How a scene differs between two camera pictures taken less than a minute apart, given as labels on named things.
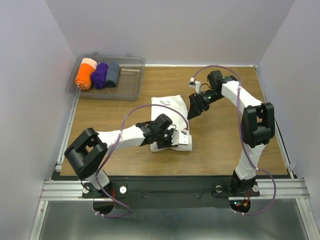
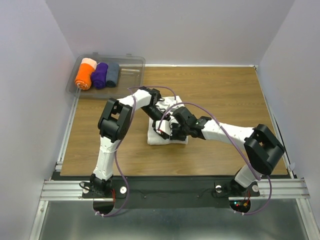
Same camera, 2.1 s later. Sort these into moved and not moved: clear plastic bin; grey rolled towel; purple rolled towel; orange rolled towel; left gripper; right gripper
Moved: right gripper; left gripper
Not moved: grey rolled towel; orange rolled towel; clear plastic bin; purple rolled towel
